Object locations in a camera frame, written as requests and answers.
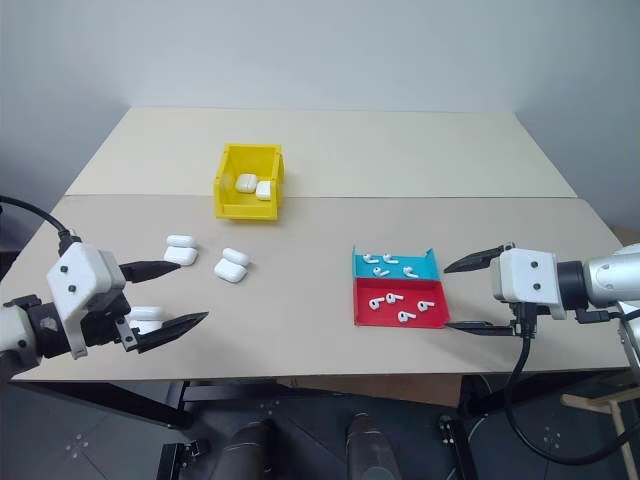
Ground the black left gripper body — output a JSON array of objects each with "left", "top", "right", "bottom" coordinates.
[{"left": 79, "top": 291, "right": 140, "bottom": 354}]

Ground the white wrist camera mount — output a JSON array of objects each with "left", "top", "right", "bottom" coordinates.
[
  {"left": 491, "top": 248, "right": 570, "bottom": 322},
  {"left": 46, "top": 242, "right": 127, "bottom": 361}
]

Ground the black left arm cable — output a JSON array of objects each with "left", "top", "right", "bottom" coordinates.
[{"left": 0, "top": 194, "right": 83, "bottom": 256}]

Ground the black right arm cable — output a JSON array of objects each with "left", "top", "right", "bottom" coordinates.
[{"left": 502, "top": 303, "right": 640, "bottom": 467}]

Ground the red plastic tray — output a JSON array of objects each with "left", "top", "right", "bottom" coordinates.
[{"left": 351, "top": 276, "right": 454, "bottom": 331}]

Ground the dark rounded shape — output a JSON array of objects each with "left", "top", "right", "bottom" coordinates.
[
  {"left": 346, "top": 411, "right": 399, "bottom": 480},
  {"left": 212, "top": 418, "right": 274, "bottom": 480}
]

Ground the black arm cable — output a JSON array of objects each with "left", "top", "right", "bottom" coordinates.
[
  {"left": 0, "top": 194, "right": 83, "bottom": 256},
  {"left": 502, "top": 303, "right": 640, "bottom": 467}
]

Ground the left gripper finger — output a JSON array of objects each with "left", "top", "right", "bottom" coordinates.
[
  {"left": 130, "top": 311, "right": 211, "bottom": 356},
  {"left": 119, "top": 259, "right": 183, "bottom": 287}
]

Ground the black table frame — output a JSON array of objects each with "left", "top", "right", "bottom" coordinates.
[{"left": 9, "top": 374, "right": 621, "bottom": 480}]

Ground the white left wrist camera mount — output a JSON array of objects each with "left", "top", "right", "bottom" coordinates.
[{"left": 46, "top": 242, "right": 127, "bottom": 361}]

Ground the yellow plastic bin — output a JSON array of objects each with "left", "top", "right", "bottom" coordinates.
[{"left": 213, "top": 142, "right": 287, "bottom": 222}]

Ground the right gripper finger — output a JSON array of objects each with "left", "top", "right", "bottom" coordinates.
[
  {"left": 443, "top": 319, "right": 517, "bottom": 338},
  {"left": 443, "top": 242, "right": 517, "bottom": 275}
]

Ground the brown cardboard panel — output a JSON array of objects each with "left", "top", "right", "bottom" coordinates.
[{"left": 276, "top": 373, "right": 462, "bottom": 410}]

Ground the light wooden stand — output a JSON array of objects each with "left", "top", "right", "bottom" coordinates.
[{"left": 561, "top": 382, "right": 640, "bottom": 480}]

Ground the teal plastic tray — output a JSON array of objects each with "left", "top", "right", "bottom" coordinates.
[{"left": 351, "top": 243, "right": 444, "bottom": 281}]

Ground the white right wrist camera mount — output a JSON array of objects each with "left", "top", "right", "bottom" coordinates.
[{"left": 491, "top": 248, "right": 570, "bottom": 322}]

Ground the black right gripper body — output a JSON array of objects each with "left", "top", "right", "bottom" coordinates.
[{"left": 505, "top": 299, "right": 540, "bottom": 339}]

